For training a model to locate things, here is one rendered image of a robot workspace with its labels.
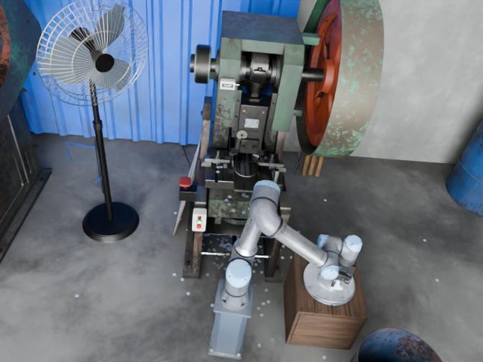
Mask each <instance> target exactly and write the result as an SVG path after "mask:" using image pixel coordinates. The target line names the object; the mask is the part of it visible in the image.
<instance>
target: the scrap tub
mask: <svg viewBox="0 0 483 362"><path fill-rule="evenodd" d="M351 362H443V361H442V360H441V358H440V357H439V355H438V354H437V353H436V352H435V351H434V349H432V347H430V346H429V344H427V343H426V342H425V341H424V340H422V339H421V338H419V337H418V336H416V335H414V334H412V333H410V332H408V331H406V330H401V329H399V328H379V329H376V330H373V331H372V332H370V333H368V334H367V335H366V336H365V337H364V338H363V340H362V341H361V343H360V345H359V348H358V351H357V352H356V353H355V354H354V356H353V358H352V359H351Z"/></svg>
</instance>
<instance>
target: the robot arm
mask: <svg viewBox="0 0 483 362"><path fill-rule="evenodd" d="M279 196H280V188H279V187H278V186H277V184H276V183H274V182H272V181H269V180H262V181H259V182H257V183H256V184H255V186H254V191H253V194H252V198H251V200H250V202H249V215H248V218H247V221H246V223H245V226H244V230H243V231H242V234H241V238H238V239H237V240H236V241H235V243H234V245H233V247H232V252H231V258H230V261H229V265H228V267H227V269H226V280H225V285H224V286H223V287H222V288H221V291H220V301H221V304H222V305H223V306H224V307H226V308H227V309H229V310H241V309H243V308H245V307H246V306H247V305H248V303H249V298H250V294H249V290H248V287H249V281H250V279H251V275H252V266H253V261H254V258H255V255H256V253H257V249H258V248H257V242H258V240H259V237H260V235H261V233H262V232H263V233H264V234H265V235H266V236H268V237H270V238H276V239H277V240H278V241H280V242H281V243H283V244H284V245H286V246H287V247H288V248H290V249H292V250H293V251H294V252H295V253H297V254H299V255H300V256H302V257H303V258H304V259H306V260H308V261H309V262H310V263H312V264H313V265H315V266H317V267H318V268H319V269H320V270H321V276H322V277H323V278H324V279H331V281H332V283H331V286H330V287H329V288H330V290H331V291H332V290H333V289H337V290H342V289H343V287H342V286H341V285H340V281H339V280H341V281H343V282H344V283H345V284H349V282H350V281H351V278H352V275H353V273H354V270H355V269H356V265H357V263H356V262H355V261H356V258H357V256H358V253H359V252H360V250H361V247H362V240H361V239H360V238H359V237H358V236H355V235H350V236H347V238H338V237H334V236H330V235H322V234H321V235H320V236H319V237H318V240H317V245H315V244H314V243H312V242H311V241H309V240H308V239H307V238H305V237H304V236H302V235H301V234H299V233H298V232H297V231H295V230H294V229H292V228H291V227H290V226H288V225H287V224H285V223H284V220H283V219H282V218H281V217H280V216H279V215H278V214H277V207H278V201H279ZM339 254H340V255H339ZM338 279H339V280H338ZM349 280H350V281H349ZM346 281H349V282H346Z"/></svg>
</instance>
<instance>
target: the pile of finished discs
mask: <svg viewBox="0 0 483 362"><path fill-rule="evenodd" d="M304 285H305V282H304ZM305 288H306V289H307V291H308V293H309V294H310V295H311V296H312V297H313V298H314V299H316V300H318V301H319V302H321V303H323V304H326V305H333V306H338V305H343V304H345V303H347V302H348V301H349V300H350V299H351V298H352V297H353V295H354V293H353V295H352V296H351V297H350V298H349V299H347V300H346V301H344V298H343V297H340V298H341V300H343V302H338V303H332V302H326V301H323V300H320V299H319V298H317V297H316V296H314V295H313V294H312V293H311V292H310V291H309V290H308V289H312V286H308V288H307V287H306V285H305ZM354 292H355V288H354Z"/></svg>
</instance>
